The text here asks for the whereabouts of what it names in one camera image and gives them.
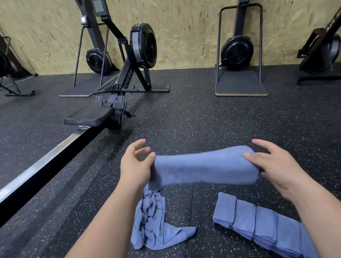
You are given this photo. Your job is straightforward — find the black ski trainer wooden-edged platform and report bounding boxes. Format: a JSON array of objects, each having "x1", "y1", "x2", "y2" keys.
[{"x1": 209, "y1": 0, "x2": 270, "y2": 100}]

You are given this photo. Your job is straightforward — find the person's right forearm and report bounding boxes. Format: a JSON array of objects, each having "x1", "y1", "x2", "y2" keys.
[{"x1": 289, "y1": 175, "x2": 341, "y2": 258}]

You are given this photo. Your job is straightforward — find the black ski trainer grey platform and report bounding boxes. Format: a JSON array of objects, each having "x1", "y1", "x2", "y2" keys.
[{"x1": 53, "y1": 0, "x2": 123, "y2": 99}]

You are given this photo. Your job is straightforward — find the black rowing machine with rail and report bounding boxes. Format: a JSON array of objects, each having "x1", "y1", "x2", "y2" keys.
[{"x1": 0, "y1": 0, "x2": 179, "y2": 233}]

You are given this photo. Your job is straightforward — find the person's left hand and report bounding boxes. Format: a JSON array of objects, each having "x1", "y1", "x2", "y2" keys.
[{"x1": 116, "y1": 138, "x2": 159, "y2": 196}]

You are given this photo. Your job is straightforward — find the blue towel pile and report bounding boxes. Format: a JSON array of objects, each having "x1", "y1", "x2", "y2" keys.
[{"x1": 127, "y1": 181, "x2": 199, "y2": 251}]

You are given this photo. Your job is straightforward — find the black upright exercise machine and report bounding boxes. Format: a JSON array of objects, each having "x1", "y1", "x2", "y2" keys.
[{"x1": 292, "y1": 0, "x2": 341, "y2": 86}]

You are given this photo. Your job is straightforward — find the plain blue towel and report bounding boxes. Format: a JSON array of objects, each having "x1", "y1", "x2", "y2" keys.
[{"x1": 146, "y1": 144, "x2": 261, "y2": 192}]

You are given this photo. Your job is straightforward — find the person's left forearm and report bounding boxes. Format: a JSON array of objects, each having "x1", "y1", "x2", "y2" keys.
[{"x1": 47, "y1": 180, "x2": 156, "y2": 258}]

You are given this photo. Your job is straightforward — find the person's right hand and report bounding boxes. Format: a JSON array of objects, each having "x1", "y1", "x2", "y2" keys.
[{"x1": 243, "y1": 135, "x2": 308, "y2": 204}]

